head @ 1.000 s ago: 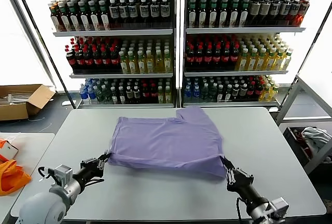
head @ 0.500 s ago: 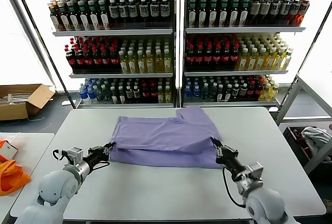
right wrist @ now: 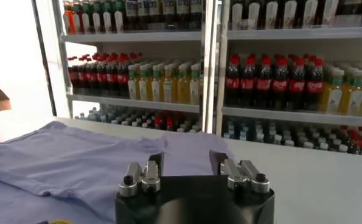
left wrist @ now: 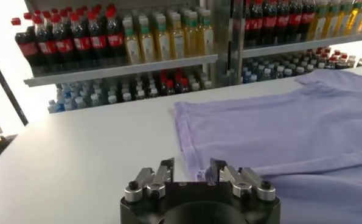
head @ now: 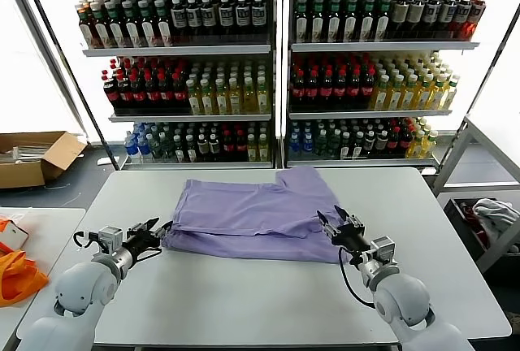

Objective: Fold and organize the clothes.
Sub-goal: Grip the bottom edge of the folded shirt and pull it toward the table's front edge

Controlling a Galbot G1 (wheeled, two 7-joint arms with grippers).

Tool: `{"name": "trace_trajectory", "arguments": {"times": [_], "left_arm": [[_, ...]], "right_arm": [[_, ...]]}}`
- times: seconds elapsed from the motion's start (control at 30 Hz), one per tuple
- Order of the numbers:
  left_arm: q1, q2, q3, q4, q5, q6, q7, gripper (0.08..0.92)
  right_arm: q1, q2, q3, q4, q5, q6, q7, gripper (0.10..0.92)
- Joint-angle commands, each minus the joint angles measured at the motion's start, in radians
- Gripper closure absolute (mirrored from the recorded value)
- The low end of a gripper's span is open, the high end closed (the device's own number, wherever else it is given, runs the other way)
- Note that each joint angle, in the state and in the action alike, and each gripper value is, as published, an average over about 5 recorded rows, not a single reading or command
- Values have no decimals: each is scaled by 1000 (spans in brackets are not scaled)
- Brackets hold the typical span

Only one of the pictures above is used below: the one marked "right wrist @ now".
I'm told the dark drink bottle white cap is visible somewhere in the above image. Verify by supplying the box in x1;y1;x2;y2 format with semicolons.
189;0;203;30
137;0;150;31
162;0;177;30
148;0;162;31
125;0;138;31
176;0;190;30

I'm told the grey metal drink shelf rack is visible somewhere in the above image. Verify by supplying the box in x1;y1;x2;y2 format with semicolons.
51;0;214;135
214;0;362;158

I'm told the cola bottle red cap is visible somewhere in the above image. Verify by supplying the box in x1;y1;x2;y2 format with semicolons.
96;54;108;91
86;55;98;91
77;56;89;89
225;54;241;107
240;56;256;108
288;57;306;110
68;57;80;89
116;54;129;94
106;54;118;93
256;57;273;109
271;57;289;110
305;58;325;111

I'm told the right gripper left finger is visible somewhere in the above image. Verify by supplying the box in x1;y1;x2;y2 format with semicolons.
119;152;164;198

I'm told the yellow juice bottle green cap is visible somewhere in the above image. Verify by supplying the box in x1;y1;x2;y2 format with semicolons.
189;63;202;105
176;63;190;104
150;63;162;102
340;69;362;116
127;64;139;100
137;64;150;101
319;69;345;114
162;63;176;103

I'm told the purple t-shirt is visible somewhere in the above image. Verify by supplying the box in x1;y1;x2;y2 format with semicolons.
0;121;235;223

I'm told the orange tea bottle white label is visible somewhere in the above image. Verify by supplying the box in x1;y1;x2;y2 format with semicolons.
61;0;72;35

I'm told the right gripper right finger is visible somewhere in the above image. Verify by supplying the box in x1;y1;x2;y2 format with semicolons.
209;149;271;195

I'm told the dark window frame bar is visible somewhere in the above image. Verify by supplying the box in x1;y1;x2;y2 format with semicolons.
30;0;58;117

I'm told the grey metal shelf board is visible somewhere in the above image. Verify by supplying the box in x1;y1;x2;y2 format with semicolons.
60;30;203;44
66;93;201;114
221;106;362;128
227;26;362;41

